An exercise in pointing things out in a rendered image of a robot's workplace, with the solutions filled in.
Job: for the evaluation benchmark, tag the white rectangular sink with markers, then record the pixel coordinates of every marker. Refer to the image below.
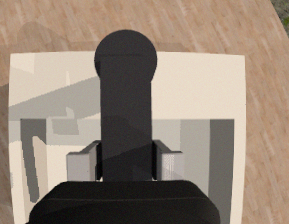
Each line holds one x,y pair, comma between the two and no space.
54,97

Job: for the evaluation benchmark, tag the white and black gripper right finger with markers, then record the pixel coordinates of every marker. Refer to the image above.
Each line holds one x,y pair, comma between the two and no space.
166,164

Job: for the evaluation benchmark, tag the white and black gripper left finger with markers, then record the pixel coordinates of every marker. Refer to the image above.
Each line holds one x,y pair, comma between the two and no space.
85,165

